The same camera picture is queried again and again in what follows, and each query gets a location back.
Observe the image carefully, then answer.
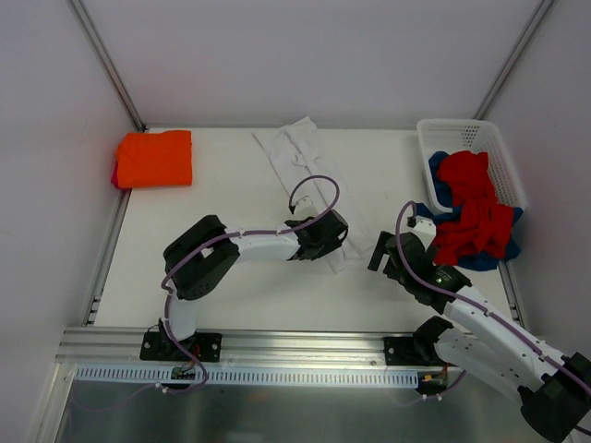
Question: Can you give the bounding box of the white t shirt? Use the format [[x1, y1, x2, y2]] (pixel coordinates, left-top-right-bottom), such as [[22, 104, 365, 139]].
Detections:
[[253, 116, 370, 273]]

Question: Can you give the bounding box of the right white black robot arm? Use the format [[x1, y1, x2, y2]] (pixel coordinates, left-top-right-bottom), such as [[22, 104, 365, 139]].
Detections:
[[368, 231, 590, 442]]

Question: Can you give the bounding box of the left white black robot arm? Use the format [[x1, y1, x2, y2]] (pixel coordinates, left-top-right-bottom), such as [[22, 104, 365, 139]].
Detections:
[[139, 210, 349, 363]]

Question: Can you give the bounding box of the blue t shirt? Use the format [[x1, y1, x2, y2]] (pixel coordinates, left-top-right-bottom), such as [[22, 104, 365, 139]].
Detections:
[[413, 150, 525, 272]]

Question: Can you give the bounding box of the red t shirt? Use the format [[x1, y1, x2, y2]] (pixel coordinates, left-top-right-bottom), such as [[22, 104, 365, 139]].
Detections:
[[432, 150, 514, 267]]

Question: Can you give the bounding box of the white plastic laundry basket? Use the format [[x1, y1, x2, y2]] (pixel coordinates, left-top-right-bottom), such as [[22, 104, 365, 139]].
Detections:
[[416, 118, 526, 215]]

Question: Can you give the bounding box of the folded orange t shirt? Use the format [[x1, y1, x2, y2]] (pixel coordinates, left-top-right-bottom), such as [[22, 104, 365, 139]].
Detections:
[[115, 130, 193, 189]]

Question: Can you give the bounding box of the folded pink t shirt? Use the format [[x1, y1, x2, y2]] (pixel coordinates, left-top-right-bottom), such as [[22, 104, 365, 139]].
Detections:
[[111, 162, 121, 189]]

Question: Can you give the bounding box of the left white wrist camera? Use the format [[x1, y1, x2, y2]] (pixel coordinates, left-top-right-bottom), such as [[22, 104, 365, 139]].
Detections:
[[293, 196, 319, 222]]

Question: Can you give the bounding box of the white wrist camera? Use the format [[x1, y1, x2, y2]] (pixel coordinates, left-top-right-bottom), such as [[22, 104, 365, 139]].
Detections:
[[293, 196, 319, 222], [410, 216, 437, 244]]

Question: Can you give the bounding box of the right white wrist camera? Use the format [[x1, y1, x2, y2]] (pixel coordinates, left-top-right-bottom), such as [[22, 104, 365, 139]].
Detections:
[[410, 216, 437, 244]]

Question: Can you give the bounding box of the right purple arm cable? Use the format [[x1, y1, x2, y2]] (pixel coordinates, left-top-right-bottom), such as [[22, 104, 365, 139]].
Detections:
[[394, 199, 591, 435]]

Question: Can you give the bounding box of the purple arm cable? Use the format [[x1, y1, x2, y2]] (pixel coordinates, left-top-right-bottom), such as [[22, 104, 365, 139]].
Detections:
[[394, 199, 591, 435], [160, 174, 342, 393]]

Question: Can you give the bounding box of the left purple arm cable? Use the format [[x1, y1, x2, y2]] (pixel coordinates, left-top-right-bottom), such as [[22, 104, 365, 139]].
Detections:
[[160, 174, 342, 393]]

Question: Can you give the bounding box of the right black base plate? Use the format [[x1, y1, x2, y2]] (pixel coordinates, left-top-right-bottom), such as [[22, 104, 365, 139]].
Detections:
[[382, 336, 444, 366]]

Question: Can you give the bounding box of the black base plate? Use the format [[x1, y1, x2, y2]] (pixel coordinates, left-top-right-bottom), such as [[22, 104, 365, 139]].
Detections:
[[382, 336, 444, 366], [139, 331, 223, 363]]

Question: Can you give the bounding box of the rear aluminium frame bar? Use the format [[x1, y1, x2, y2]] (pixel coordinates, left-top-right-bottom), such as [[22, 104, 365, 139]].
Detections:
[[144, 123, 416, 131]]

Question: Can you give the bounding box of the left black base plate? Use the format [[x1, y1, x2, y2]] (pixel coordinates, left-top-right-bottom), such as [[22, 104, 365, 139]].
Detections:
[[139, 331, 223, 363]]

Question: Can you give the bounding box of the white slotted cable duct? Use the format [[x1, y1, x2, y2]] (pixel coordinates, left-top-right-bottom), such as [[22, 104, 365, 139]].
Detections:
[[75, 365, 419, 389]]

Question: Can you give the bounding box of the aluminium mounting rail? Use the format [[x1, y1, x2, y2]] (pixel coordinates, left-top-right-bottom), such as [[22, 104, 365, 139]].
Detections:
[[54, 326, 463, 371]]

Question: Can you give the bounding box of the right aluminium frame post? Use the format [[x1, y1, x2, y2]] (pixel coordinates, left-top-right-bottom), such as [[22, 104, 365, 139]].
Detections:
[[473, 0, 558, 120]]

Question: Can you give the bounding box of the aluminium frame post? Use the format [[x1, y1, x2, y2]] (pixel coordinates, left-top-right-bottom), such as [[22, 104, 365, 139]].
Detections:
[[66, 0, 147, 133], [473, 0, 558, 120]]

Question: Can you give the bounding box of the left aluminium frame post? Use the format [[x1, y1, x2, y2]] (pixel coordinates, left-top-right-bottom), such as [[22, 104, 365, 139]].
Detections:
[[66, 0, 147, 133]]

